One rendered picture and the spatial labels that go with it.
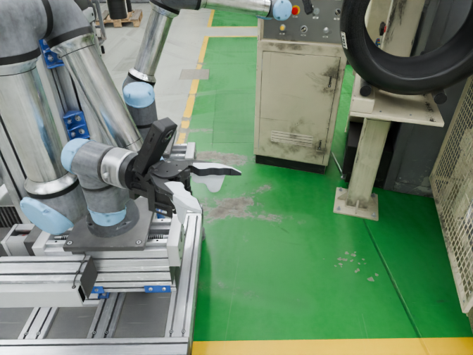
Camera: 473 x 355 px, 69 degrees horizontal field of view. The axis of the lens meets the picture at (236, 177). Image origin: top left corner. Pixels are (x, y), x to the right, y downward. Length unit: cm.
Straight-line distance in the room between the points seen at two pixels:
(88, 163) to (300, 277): 136
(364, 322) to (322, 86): 136
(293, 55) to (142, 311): 164
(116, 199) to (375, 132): 155
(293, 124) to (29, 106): 187
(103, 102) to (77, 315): 97
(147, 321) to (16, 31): 108
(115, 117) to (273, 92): 165
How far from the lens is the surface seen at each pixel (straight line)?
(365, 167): 214
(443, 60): 179
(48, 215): 87
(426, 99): 185
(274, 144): 251
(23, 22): 75
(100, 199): 76
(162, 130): 59
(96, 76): 81
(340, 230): 214
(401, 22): 186
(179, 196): 55
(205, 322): 168
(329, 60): 224
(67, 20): 80
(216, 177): 66
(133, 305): 152
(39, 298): 114
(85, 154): 72
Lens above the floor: 141
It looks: 35 degrees down
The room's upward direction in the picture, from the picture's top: straight up
